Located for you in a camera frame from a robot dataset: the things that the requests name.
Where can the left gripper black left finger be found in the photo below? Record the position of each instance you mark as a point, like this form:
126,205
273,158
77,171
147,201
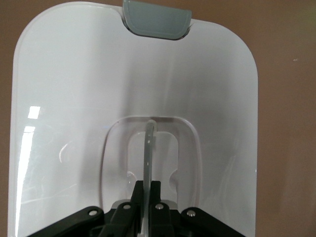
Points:
128,219

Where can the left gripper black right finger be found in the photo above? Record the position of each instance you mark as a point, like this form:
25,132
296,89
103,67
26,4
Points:
160,219

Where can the white box lid grey latches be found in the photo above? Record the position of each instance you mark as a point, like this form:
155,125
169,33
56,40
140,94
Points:
74,98

